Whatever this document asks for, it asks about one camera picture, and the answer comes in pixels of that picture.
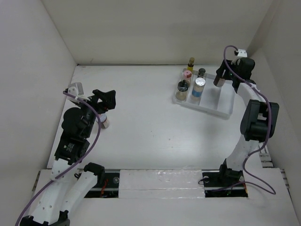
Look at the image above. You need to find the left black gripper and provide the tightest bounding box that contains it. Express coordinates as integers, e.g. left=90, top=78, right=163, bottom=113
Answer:
left=75, top=89, right=115, bottom=137

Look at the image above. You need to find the white lid spice jar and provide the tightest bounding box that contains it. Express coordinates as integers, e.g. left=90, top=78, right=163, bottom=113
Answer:
left=214, top=76, right=225, bottom=88

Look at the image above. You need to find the silver lid jar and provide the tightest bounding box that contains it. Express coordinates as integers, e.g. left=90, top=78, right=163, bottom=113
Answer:
left=99, top=113, right=110, bottom=129

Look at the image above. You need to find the small black cap jar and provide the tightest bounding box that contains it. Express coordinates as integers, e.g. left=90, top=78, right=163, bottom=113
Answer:
left=198, top=68, right=206, bottom=79

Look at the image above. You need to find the blue label white bottle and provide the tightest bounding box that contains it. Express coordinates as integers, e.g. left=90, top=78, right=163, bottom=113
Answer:
left=191, top=77, right=206, bottom=101

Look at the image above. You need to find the yellow label sauce bottle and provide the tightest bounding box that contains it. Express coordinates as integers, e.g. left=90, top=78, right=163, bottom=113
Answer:
left=187, top=57, right=195, bottom=72

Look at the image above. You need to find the pink lid spice jar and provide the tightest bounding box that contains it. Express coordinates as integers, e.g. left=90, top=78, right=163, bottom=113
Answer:
left=182, top=70, right=192, bottom=84

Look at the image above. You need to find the black grinder cap jar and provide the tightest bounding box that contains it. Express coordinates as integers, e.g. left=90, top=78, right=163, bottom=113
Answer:
left=175, top=80, right=189, bottom=101

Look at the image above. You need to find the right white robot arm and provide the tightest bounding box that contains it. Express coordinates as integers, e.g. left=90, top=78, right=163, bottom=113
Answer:
left=214, top=57, right=279, bottom=190

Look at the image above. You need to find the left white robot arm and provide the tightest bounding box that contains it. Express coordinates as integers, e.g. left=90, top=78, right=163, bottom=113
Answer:
left=15, top=89, right=116, bottom=226

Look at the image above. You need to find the white divided tray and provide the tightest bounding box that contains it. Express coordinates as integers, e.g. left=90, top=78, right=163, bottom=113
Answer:
left=173, top=73, right=235, bottom=119

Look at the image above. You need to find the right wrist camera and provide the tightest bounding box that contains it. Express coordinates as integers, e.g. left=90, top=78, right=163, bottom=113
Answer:
left=231, top=49, right=247, bottom=65

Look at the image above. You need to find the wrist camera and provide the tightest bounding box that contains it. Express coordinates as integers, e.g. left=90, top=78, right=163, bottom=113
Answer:
left=231, top=49, right=247, bottom=65
left=66, top=82, right=85, bottom=103

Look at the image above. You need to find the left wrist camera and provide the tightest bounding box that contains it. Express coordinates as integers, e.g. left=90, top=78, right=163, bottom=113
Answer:
left=66, top=82, right=85, bottom=103

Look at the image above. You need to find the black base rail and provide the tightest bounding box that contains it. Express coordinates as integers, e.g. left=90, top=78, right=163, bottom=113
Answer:
left=72, top=167, right=249, bottom=199

